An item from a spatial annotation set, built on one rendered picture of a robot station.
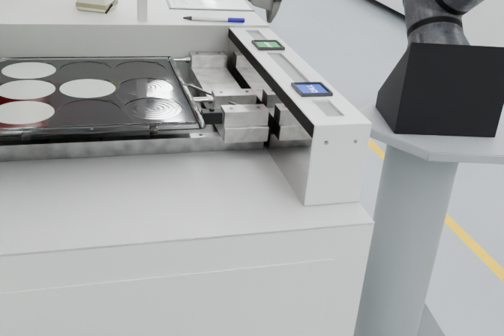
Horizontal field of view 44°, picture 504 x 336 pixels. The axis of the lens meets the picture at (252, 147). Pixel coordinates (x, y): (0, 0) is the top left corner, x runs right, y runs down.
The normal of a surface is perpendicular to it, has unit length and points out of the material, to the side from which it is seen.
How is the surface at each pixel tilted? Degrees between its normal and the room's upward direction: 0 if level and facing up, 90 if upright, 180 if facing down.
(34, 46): 90
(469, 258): 0
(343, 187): 90
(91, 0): 90
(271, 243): 90
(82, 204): 0
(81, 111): 0
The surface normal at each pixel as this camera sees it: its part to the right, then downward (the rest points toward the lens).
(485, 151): 0.07, -0.90
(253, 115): 0.26, 0.43
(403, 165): -0.72, 0.25
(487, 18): -0.96, 0.04
